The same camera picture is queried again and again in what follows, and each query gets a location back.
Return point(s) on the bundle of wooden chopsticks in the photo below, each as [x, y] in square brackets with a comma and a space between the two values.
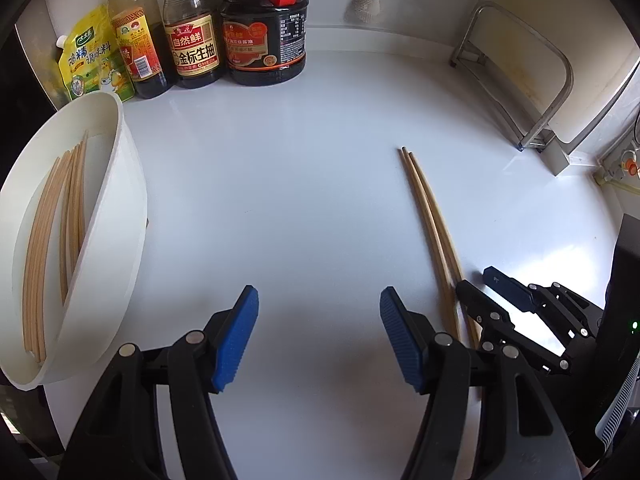
[40, 260]

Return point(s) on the yellow-capped soy sauce bottle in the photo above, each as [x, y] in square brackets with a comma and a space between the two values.
[192, 50]

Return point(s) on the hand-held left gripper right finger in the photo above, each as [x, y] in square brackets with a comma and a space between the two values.
[400, 340]

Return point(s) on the large cream cutting board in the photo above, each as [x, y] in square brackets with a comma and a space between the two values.
[525, 60]

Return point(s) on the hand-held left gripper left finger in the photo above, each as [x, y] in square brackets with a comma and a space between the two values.
[235, 340]

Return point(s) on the metal board rack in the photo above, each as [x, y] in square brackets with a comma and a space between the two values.
[561, 97]

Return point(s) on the yellow green seasoning pouch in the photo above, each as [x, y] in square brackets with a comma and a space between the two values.
[95, 65]

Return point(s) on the slim yellow-capped vinegar bottle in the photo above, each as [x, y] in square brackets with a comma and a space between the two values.
[137, 50]

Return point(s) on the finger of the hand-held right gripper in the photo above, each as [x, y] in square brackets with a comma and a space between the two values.
[507, 285]
[487, 310]

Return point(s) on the white mesh sleeve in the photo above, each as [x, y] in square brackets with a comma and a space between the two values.
[617, 410]

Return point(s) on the grey gas valve orange knob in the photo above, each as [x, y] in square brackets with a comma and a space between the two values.
[631, 166]

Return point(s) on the large red-capped soy sauce bottle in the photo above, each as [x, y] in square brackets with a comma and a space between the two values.
[265, 45]

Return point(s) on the white oval basin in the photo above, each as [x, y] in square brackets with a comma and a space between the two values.
[125, 210]

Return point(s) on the wooden chopstick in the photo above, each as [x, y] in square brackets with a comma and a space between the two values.
[423, 210]

